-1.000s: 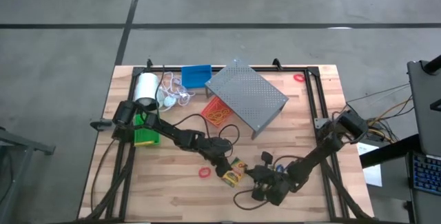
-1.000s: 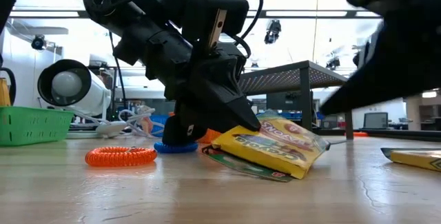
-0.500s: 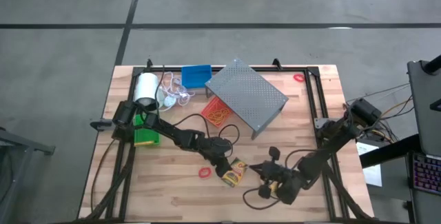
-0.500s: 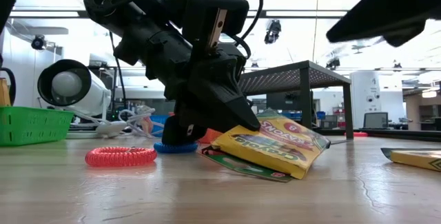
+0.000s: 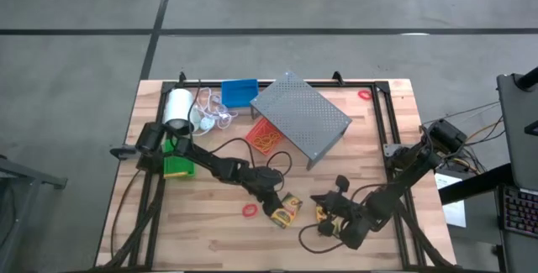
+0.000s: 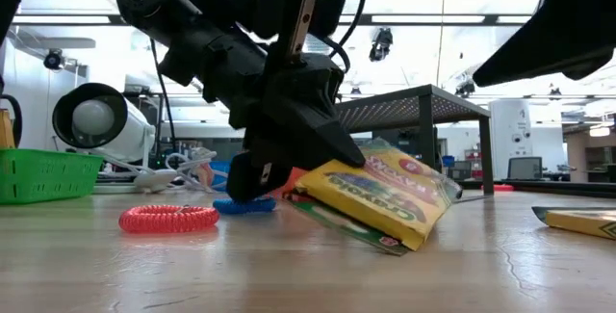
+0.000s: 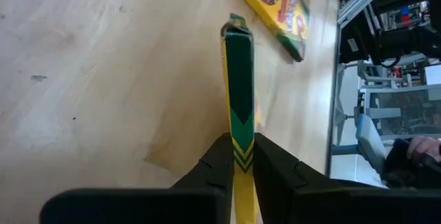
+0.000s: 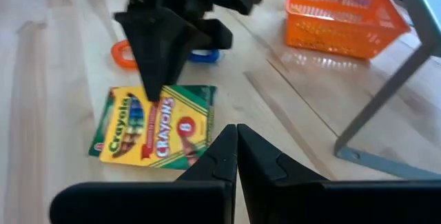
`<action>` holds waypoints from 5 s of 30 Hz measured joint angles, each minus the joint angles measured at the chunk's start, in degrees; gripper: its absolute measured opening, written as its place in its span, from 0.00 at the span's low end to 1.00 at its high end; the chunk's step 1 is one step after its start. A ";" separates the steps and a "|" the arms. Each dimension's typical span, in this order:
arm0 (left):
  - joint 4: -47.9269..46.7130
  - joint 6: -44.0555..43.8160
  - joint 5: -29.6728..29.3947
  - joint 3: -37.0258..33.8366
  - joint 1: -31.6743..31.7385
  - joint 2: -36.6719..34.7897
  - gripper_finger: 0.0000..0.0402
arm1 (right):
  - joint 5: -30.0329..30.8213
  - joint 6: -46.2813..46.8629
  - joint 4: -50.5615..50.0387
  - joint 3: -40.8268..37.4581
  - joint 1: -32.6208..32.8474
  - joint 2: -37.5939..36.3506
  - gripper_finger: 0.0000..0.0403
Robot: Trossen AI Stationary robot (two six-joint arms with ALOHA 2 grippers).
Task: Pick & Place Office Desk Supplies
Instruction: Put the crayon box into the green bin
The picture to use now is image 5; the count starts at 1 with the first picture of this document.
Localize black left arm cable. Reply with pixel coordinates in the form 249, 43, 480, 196
208, 137, 294, 192

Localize grey perforated metal riser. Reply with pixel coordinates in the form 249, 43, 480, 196
250, 71, 353, 171

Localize black stand pole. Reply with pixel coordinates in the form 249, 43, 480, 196
514, 66, 538, 92

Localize white paper sheet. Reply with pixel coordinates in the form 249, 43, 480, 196
435, 171, 467, 228

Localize white cylindrical desk lamp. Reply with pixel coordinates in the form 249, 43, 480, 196
162, 87, 203, 136

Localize grey metal cart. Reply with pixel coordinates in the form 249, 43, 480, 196
0, 155, 68, 273

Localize blue plastic basket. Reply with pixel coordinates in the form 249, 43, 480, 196
220, 78, 260, 109

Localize black aluminium table frame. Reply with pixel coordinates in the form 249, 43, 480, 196
94, 78, 457, 272

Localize green plastic basket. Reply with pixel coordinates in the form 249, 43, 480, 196
161, 138, 197, 180

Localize black desk bar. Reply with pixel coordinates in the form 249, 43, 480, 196
439, 162, 514, 206

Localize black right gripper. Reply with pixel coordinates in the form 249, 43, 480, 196
309, 192, 371, 251

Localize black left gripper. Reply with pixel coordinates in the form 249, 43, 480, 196
243, 165, 285, 219

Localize backlit keyboard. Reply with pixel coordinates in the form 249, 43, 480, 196
498, 184, 538, 239

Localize yellow cable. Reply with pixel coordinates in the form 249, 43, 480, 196
457, 119, 505, 173

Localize orange plastic basket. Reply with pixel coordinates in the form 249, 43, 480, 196
245, 117, 283, 157

